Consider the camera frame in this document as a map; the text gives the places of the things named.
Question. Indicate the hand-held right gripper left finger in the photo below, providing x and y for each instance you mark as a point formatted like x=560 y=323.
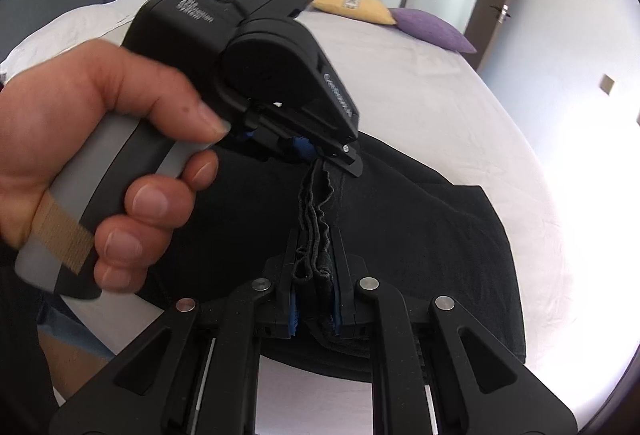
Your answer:
x=291 y=315

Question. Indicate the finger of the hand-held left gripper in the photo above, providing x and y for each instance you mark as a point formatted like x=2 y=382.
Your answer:
x=330 y=150
x=300 y=149

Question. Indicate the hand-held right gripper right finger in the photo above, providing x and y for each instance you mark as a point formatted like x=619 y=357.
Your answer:
x=337 y=315

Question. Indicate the black pants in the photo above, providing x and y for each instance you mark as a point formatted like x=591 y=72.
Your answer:
x=425 y=240

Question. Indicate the person's left hand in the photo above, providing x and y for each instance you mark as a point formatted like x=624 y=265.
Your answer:
x=60 y=115

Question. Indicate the yellow pillow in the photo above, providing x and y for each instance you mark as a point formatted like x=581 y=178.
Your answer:
x=350 y=7

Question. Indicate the purple pillow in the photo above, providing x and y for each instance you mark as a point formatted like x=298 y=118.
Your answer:
x=435 y=30

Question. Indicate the blue shorts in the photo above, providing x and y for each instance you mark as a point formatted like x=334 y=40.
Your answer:
x=70 y=320

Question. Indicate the person's leg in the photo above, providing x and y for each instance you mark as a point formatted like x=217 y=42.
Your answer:
x=75 y=365

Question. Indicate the brown wall switch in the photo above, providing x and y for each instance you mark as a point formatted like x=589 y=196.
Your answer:
x=608 y=85

